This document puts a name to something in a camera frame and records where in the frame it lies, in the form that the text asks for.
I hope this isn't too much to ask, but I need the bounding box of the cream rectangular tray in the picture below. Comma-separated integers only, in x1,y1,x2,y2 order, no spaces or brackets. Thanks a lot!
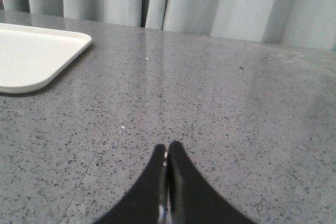
1,23,92,94

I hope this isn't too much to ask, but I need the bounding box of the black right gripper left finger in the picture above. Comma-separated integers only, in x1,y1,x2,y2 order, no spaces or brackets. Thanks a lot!
95,144,167,223

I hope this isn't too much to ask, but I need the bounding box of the grey curtain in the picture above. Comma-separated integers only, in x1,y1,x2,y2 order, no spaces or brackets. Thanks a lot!
1,0,335,50

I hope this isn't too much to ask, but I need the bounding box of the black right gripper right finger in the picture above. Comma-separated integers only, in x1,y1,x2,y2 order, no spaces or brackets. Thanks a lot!
168,141,253,223

